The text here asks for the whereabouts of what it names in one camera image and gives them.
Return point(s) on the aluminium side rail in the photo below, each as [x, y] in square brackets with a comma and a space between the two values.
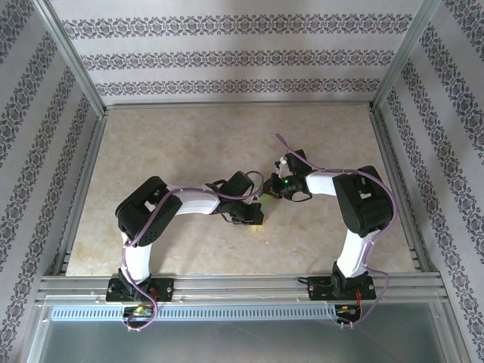
[81, 193]
[401, 189]

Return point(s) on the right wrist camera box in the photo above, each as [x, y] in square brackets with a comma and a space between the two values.
[295, 162]

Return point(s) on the left small circuit board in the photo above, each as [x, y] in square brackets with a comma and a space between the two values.
[139, 311]

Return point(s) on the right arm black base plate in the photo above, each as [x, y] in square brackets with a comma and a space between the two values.
[319, 289]

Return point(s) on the small circuit board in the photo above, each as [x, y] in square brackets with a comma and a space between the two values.
[346, 310]
[139, 311]

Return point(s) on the aluminium frame post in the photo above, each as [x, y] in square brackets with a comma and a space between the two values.
[70, 56]
[406, 56]

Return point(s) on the right aluminium side rail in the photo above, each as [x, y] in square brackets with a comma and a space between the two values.
[401, 189]

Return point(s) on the left aluminium side rail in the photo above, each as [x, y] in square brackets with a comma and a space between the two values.
[81, 193]

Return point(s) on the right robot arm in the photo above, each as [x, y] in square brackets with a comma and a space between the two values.
[363, 200]

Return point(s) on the aluminium back rail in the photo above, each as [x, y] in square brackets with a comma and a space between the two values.
[238, 104]

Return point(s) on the long aluminium mounting rail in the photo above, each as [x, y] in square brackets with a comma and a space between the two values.
[242, 289]

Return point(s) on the right aluminium frame post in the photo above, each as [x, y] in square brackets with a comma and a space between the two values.
[406, 56]

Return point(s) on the shiny metal sheet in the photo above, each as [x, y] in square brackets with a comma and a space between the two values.
[242, 342]

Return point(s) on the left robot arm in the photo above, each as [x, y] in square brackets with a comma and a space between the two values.
[147, 211]

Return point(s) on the left aluminium frame post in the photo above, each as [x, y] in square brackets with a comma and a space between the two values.
[70, 56]

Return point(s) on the right small circuit board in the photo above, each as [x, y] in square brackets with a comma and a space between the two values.
[346, 310]

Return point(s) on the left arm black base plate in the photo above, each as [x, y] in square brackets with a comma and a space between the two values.
[166, 289]

